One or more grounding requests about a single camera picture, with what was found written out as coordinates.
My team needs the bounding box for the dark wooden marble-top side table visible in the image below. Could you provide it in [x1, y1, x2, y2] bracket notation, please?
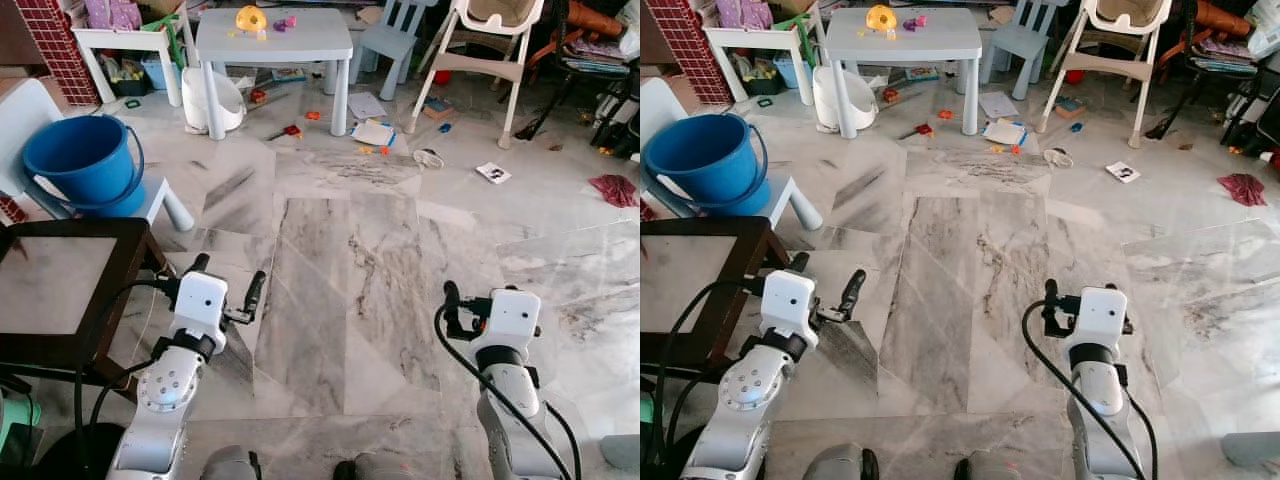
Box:
[640, 217, 792, 367]
[0, 217, 177, 377]

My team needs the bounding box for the blue plastic bucket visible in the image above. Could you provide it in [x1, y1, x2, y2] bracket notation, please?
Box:
[21, 113, 148, 219]
[642, 112, 772, 217]

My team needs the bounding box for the silver left robot leg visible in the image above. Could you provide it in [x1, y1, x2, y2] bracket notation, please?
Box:
[800, 444, 882, 480]
[199, 446, 264, 480]

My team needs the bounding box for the white plastic potty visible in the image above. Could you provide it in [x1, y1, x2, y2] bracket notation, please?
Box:
[180, 67, 247, 135]
[811, 65, 880, 132]

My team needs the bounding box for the crumpled dark red cloth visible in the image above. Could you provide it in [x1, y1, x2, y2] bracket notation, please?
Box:
[587, 174, 640, 209]
[1216, 172, 1269, 209]

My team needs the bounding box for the blue storage box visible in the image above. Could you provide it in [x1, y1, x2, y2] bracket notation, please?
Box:
[772, 55, 813, 90]
[139, 57, 184, 92]

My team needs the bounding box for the white paper sheet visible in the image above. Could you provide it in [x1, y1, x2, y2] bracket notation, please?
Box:
[977, 91, 1020, 122]
[346, 91, 389, 122]

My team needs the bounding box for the green plastic object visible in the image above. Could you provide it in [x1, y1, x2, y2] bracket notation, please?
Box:
[0, 384, 42, 471]
[640, 390, 657, 471]

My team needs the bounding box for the small white shelf table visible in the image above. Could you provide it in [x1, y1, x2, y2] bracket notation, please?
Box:
[702, 22, 817, 107]
[71, 22, 187, 109]

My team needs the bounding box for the pale grey kids table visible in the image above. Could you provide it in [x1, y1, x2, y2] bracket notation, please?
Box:
[821, 7, 984, 140]
[195, 7, 355, 142]

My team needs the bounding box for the red brick pattern panel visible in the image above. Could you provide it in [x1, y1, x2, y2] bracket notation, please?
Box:
[654, 0, 734, 107]
[14, 0, 102, 107]

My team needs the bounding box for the white baby high chair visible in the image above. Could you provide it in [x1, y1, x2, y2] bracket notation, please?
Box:
[1036, 0, 1174, 150]
[404, 0, 547, 150]

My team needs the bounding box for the light blue plastic kids chair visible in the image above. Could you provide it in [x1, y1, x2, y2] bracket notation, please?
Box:
[349, 0, 442, 87]
[979, 0, 1067, 87]

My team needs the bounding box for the black folding chair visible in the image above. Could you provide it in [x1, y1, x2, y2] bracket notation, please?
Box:
[514, 0, 641, 153]
[1145, 0, 1280, 156]

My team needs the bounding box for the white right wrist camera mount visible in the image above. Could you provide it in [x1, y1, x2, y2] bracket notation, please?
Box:
[1076, 286, 1130, 352]
[486, 288, 543, 352]

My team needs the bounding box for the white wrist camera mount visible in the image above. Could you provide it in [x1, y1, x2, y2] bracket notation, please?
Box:
[759, 269, 819, 350]
[172, 271, 230, 347]
[1076, 286, 1130, 352]
[486, 288, 543, 352]

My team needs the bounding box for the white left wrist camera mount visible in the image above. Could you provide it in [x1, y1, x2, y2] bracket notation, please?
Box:
[172, 271, 230, 347]
[759, 269, 819, 350]

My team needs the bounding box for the short black left arm cable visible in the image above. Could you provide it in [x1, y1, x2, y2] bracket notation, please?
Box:
[87, 354, 162, 433]
[667, 358, 749, 433]

